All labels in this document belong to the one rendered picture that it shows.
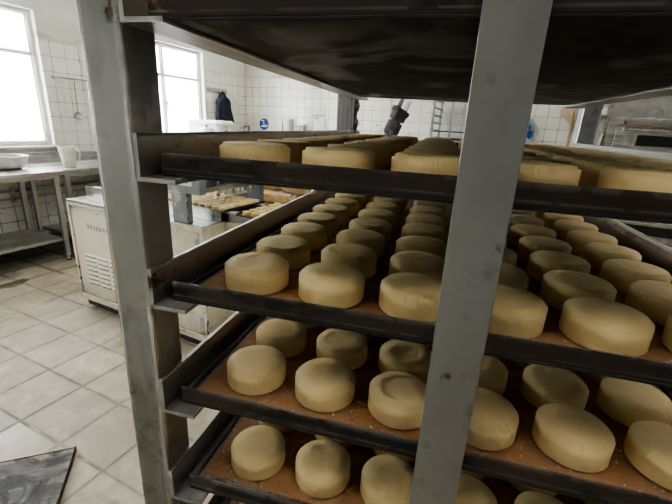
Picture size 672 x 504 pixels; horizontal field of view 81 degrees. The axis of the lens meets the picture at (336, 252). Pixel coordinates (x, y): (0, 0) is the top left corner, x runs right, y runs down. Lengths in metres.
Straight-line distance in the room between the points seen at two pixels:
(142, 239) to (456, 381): 0.22
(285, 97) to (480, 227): 6.90
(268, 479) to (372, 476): 0.09
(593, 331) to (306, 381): 0.20
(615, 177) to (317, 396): 0.24
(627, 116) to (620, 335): 4.75
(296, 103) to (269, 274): 6.70
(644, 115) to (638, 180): 4.77
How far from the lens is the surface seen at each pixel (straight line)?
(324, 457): 0.40
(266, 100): 7.30
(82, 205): 3.19
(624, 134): 4.98
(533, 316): 0.28
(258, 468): 0.40
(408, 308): 0.27
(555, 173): 0.25
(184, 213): 2.41
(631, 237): 0.58
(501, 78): 0.22
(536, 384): 0.38
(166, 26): 0.28
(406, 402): 0.32
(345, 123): 0.84
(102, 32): 0.29
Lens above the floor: 1.44
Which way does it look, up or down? 18 degrees down
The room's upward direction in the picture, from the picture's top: 3 degrees clockwise
